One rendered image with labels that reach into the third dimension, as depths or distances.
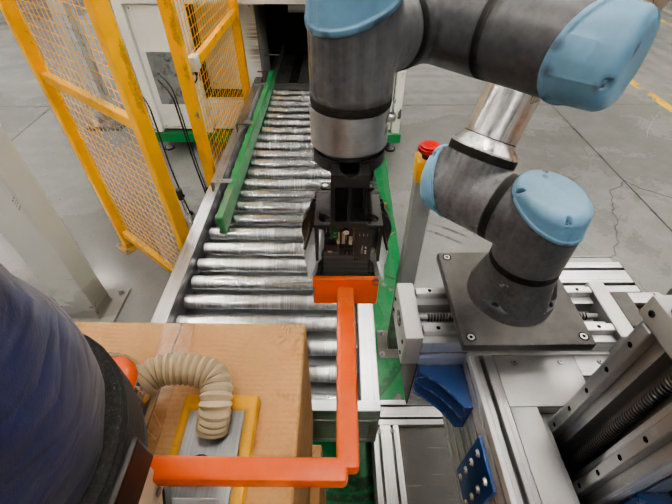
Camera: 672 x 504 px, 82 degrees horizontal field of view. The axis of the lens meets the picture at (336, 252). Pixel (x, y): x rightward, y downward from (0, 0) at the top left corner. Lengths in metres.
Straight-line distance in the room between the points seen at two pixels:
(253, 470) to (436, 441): 1.15
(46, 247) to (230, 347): 1.43
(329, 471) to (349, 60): 0.35
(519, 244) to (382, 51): 0.40
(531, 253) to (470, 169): 0.16
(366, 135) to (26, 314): 0.27
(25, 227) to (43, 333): 1.69
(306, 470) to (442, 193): 0.47
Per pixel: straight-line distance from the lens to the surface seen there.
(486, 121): 0.68
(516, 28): 0.36
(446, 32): 0.39
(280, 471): 0.41
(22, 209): 1.88
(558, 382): 0.83
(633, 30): 0.35
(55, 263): 2.04
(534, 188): 0.65
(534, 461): 0.75
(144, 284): 2.36
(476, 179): 0.67
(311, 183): 1.89
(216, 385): 0.52
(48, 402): 0.25
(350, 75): 0.34
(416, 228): 1.33
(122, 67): 1.43
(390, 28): 0.34
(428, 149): 1.17
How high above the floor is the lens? 1.60
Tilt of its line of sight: 44 degrees down
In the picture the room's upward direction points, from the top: straight up
